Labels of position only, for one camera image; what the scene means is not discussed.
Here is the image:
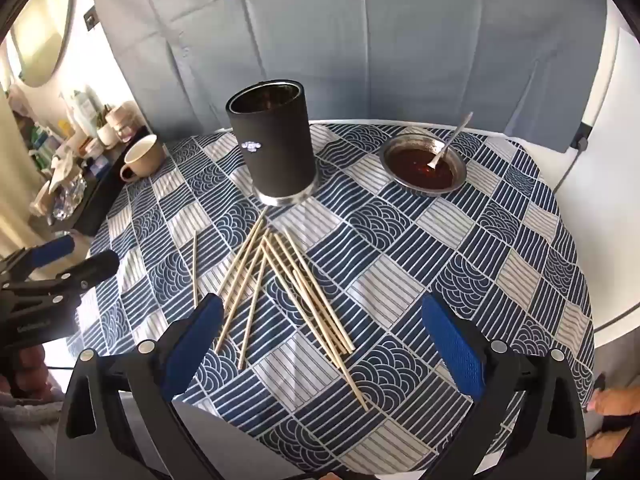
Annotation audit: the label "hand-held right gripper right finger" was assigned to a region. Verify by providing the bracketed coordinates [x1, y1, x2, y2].
[421, 292, 588, 480]

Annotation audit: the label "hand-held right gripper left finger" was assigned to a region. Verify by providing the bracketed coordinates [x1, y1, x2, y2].
[54, 292, 226, 480]

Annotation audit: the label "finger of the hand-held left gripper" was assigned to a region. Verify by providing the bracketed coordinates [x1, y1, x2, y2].
[30, 250, 121, 297]
[0, 236, 76, 281]

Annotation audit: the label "pile of wooden chopsticks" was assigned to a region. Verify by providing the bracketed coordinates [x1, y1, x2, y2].
[214, 210, 371, 412]

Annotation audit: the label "black cylindrical chopstick holder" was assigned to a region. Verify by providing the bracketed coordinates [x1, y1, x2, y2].
[225, 79, 319, 207]

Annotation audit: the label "person's left forearm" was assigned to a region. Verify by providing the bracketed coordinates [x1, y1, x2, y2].
[0, 390, 61, 441]

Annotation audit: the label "person's left hand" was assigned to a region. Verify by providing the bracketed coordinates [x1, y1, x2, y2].
[10, 342, 53, 403]

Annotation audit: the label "crumpled silver foil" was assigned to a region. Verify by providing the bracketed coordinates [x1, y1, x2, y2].
[47, 172, 88, 221]

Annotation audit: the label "blue white patterned tablecloth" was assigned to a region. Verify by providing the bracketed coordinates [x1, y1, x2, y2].
[67, 120, 596, 478]

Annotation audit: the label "beige ceramic mug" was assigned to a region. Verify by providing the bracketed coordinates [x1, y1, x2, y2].
[119, 134, 167, 183]

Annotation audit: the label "white plastic bottle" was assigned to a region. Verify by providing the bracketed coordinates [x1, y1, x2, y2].
[67, 89, 101, 136]

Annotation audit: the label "pink ceramic jars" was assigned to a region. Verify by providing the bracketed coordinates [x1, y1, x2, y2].
[105, 101, 147, 143]

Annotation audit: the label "person's leg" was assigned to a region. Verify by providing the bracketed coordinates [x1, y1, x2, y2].
[585, 387, 640, 461]

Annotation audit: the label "metal bowl with dark sauce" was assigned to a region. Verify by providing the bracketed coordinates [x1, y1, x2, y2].
[378, 134, 468, 195]

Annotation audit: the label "metal spoon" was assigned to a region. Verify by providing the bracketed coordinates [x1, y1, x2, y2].
[427, 111, 474, 171]

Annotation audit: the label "white stand pole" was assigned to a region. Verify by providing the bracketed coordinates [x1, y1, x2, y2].
[552, 27, 623, 193]

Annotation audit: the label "round wall mirror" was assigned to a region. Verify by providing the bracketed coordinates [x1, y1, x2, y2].
[9, 0, 78, 88]

